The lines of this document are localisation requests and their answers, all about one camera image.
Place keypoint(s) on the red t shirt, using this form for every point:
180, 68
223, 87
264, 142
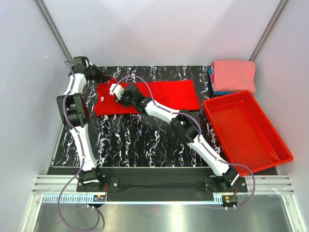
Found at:
173, 94

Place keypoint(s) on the black marble pattern mat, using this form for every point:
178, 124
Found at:
140, 140

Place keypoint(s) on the red plastic bin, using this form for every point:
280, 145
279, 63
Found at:
245, 133

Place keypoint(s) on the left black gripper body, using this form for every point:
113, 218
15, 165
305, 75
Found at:
97, 74

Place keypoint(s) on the right aluminium frame post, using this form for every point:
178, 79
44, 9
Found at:
269, 28

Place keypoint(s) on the grey slotted cable duct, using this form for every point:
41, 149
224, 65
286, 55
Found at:
138, 199

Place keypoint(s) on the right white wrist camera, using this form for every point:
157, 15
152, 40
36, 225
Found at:
116, 90

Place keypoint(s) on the aluminium frame post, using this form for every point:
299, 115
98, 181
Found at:
55, 32
269, 28

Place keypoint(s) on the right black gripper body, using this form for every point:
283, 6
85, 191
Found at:
124, 97

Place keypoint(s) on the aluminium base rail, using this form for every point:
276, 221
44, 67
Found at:
262, 184

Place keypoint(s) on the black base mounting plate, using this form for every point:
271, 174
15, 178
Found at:
194, 178

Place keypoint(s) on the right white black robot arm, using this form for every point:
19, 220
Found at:
185, 127

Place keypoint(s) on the left aluminium frame post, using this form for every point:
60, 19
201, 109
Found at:
55, 32

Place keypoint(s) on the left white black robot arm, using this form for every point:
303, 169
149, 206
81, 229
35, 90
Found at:
75, 116

